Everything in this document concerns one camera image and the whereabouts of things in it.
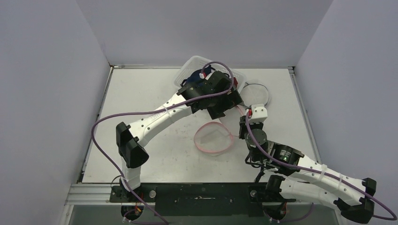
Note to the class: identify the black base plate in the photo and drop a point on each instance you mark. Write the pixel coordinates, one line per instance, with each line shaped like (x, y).
(210, 199)

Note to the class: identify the white mesh laundry bag blue zipper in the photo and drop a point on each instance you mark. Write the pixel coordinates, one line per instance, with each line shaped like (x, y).
(254, 92)

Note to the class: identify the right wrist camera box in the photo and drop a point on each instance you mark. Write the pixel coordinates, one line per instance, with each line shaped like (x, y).
(257, 113)

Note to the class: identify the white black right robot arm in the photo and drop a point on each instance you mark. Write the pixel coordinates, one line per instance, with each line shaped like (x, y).
(295, 176)

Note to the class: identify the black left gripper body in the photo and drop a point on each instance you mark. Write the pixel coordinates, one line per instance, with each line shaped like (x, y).
(221, 103)

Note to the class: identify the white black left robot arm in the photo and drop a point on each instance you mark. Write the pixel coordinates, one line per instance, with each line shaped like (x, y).
(132, 138)

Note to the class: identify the dark red orange bra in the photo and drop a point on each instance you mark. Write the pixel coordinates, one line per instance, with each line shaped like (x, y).
(235, 82)

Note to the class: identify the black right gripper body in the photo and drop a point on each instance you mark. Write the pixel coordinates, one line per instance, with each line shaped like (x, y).
(245, 128)

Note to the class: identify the white plastic basket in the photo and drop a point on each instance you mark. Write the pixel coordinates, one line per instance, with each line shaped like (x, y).
(196, 63)

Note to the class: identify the white mesh bag pink zipper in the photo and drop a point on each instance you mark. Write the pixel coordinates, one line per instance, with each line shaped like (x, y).
(216, 137)

